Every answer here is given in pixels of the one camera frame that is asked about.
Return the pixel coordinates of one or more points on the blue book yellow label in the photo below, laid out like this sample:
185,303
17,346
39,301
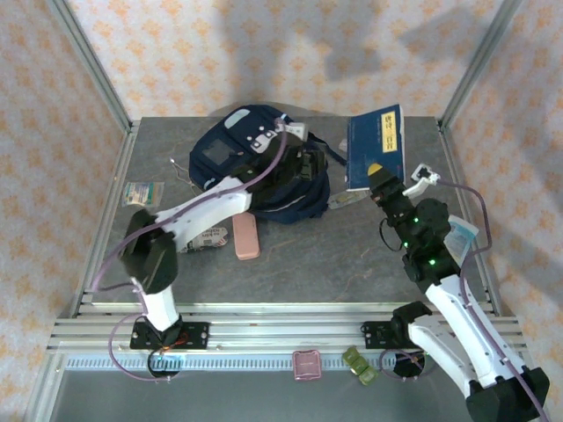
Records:
369,140

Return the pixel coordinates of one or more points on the clear plastic packet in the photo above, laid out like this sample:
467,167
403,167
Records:
345,201

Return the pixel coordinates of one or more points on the navy blue backpack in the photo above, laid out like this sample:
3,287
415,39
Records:
211,171

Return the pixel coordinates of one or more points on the pink pencil case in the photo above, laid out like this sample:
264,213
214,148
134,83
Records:
246,239

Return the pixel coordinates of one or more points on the white printed pouch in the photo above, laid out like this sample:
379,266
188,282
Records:
206,239

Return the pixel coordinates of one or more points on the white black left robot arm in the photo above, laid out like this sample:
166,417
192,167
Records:
206,206

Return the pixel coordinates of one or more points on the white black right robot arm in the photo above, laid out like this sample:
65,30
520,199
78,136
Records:
448,303

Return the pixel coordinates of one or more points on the blue white wipes packet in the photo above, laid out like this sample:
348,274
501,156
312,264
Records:
462,237

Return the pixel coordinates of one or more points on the green white plastic packet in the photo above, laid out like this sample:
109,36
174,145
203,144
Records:
141,193

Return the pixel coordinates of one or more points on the green plastic clip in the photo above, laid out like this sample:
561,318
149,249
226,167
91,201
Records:
360,365

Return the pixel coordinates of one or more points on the pink square clip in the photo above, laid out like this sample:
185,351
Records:
307,365

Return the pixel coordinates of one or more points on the aluminium right side rail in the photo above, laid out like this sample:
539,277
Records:
457,176

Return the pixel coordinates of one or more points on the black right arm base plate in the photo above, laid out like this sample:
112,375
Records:
374,334

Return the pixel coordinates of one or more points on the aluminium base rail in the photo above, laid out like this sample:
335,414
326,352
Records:
286,329

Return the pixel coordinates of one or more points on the aluminium right frame post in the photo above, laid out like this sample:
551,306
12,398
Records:
475,57

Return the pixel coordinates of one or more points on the aluminium frame post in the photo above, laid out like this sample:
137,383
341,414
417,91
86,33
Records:
475,57
94,74

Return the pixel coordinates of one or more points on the aluminium left side rail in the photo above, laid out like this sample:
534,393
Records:
112,211

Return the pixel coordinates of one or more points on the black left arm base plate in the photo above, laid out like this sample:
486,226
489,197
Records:
198,334

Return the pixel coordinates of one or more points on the aluminium left frame post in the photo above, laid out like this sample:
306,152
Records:
94,74

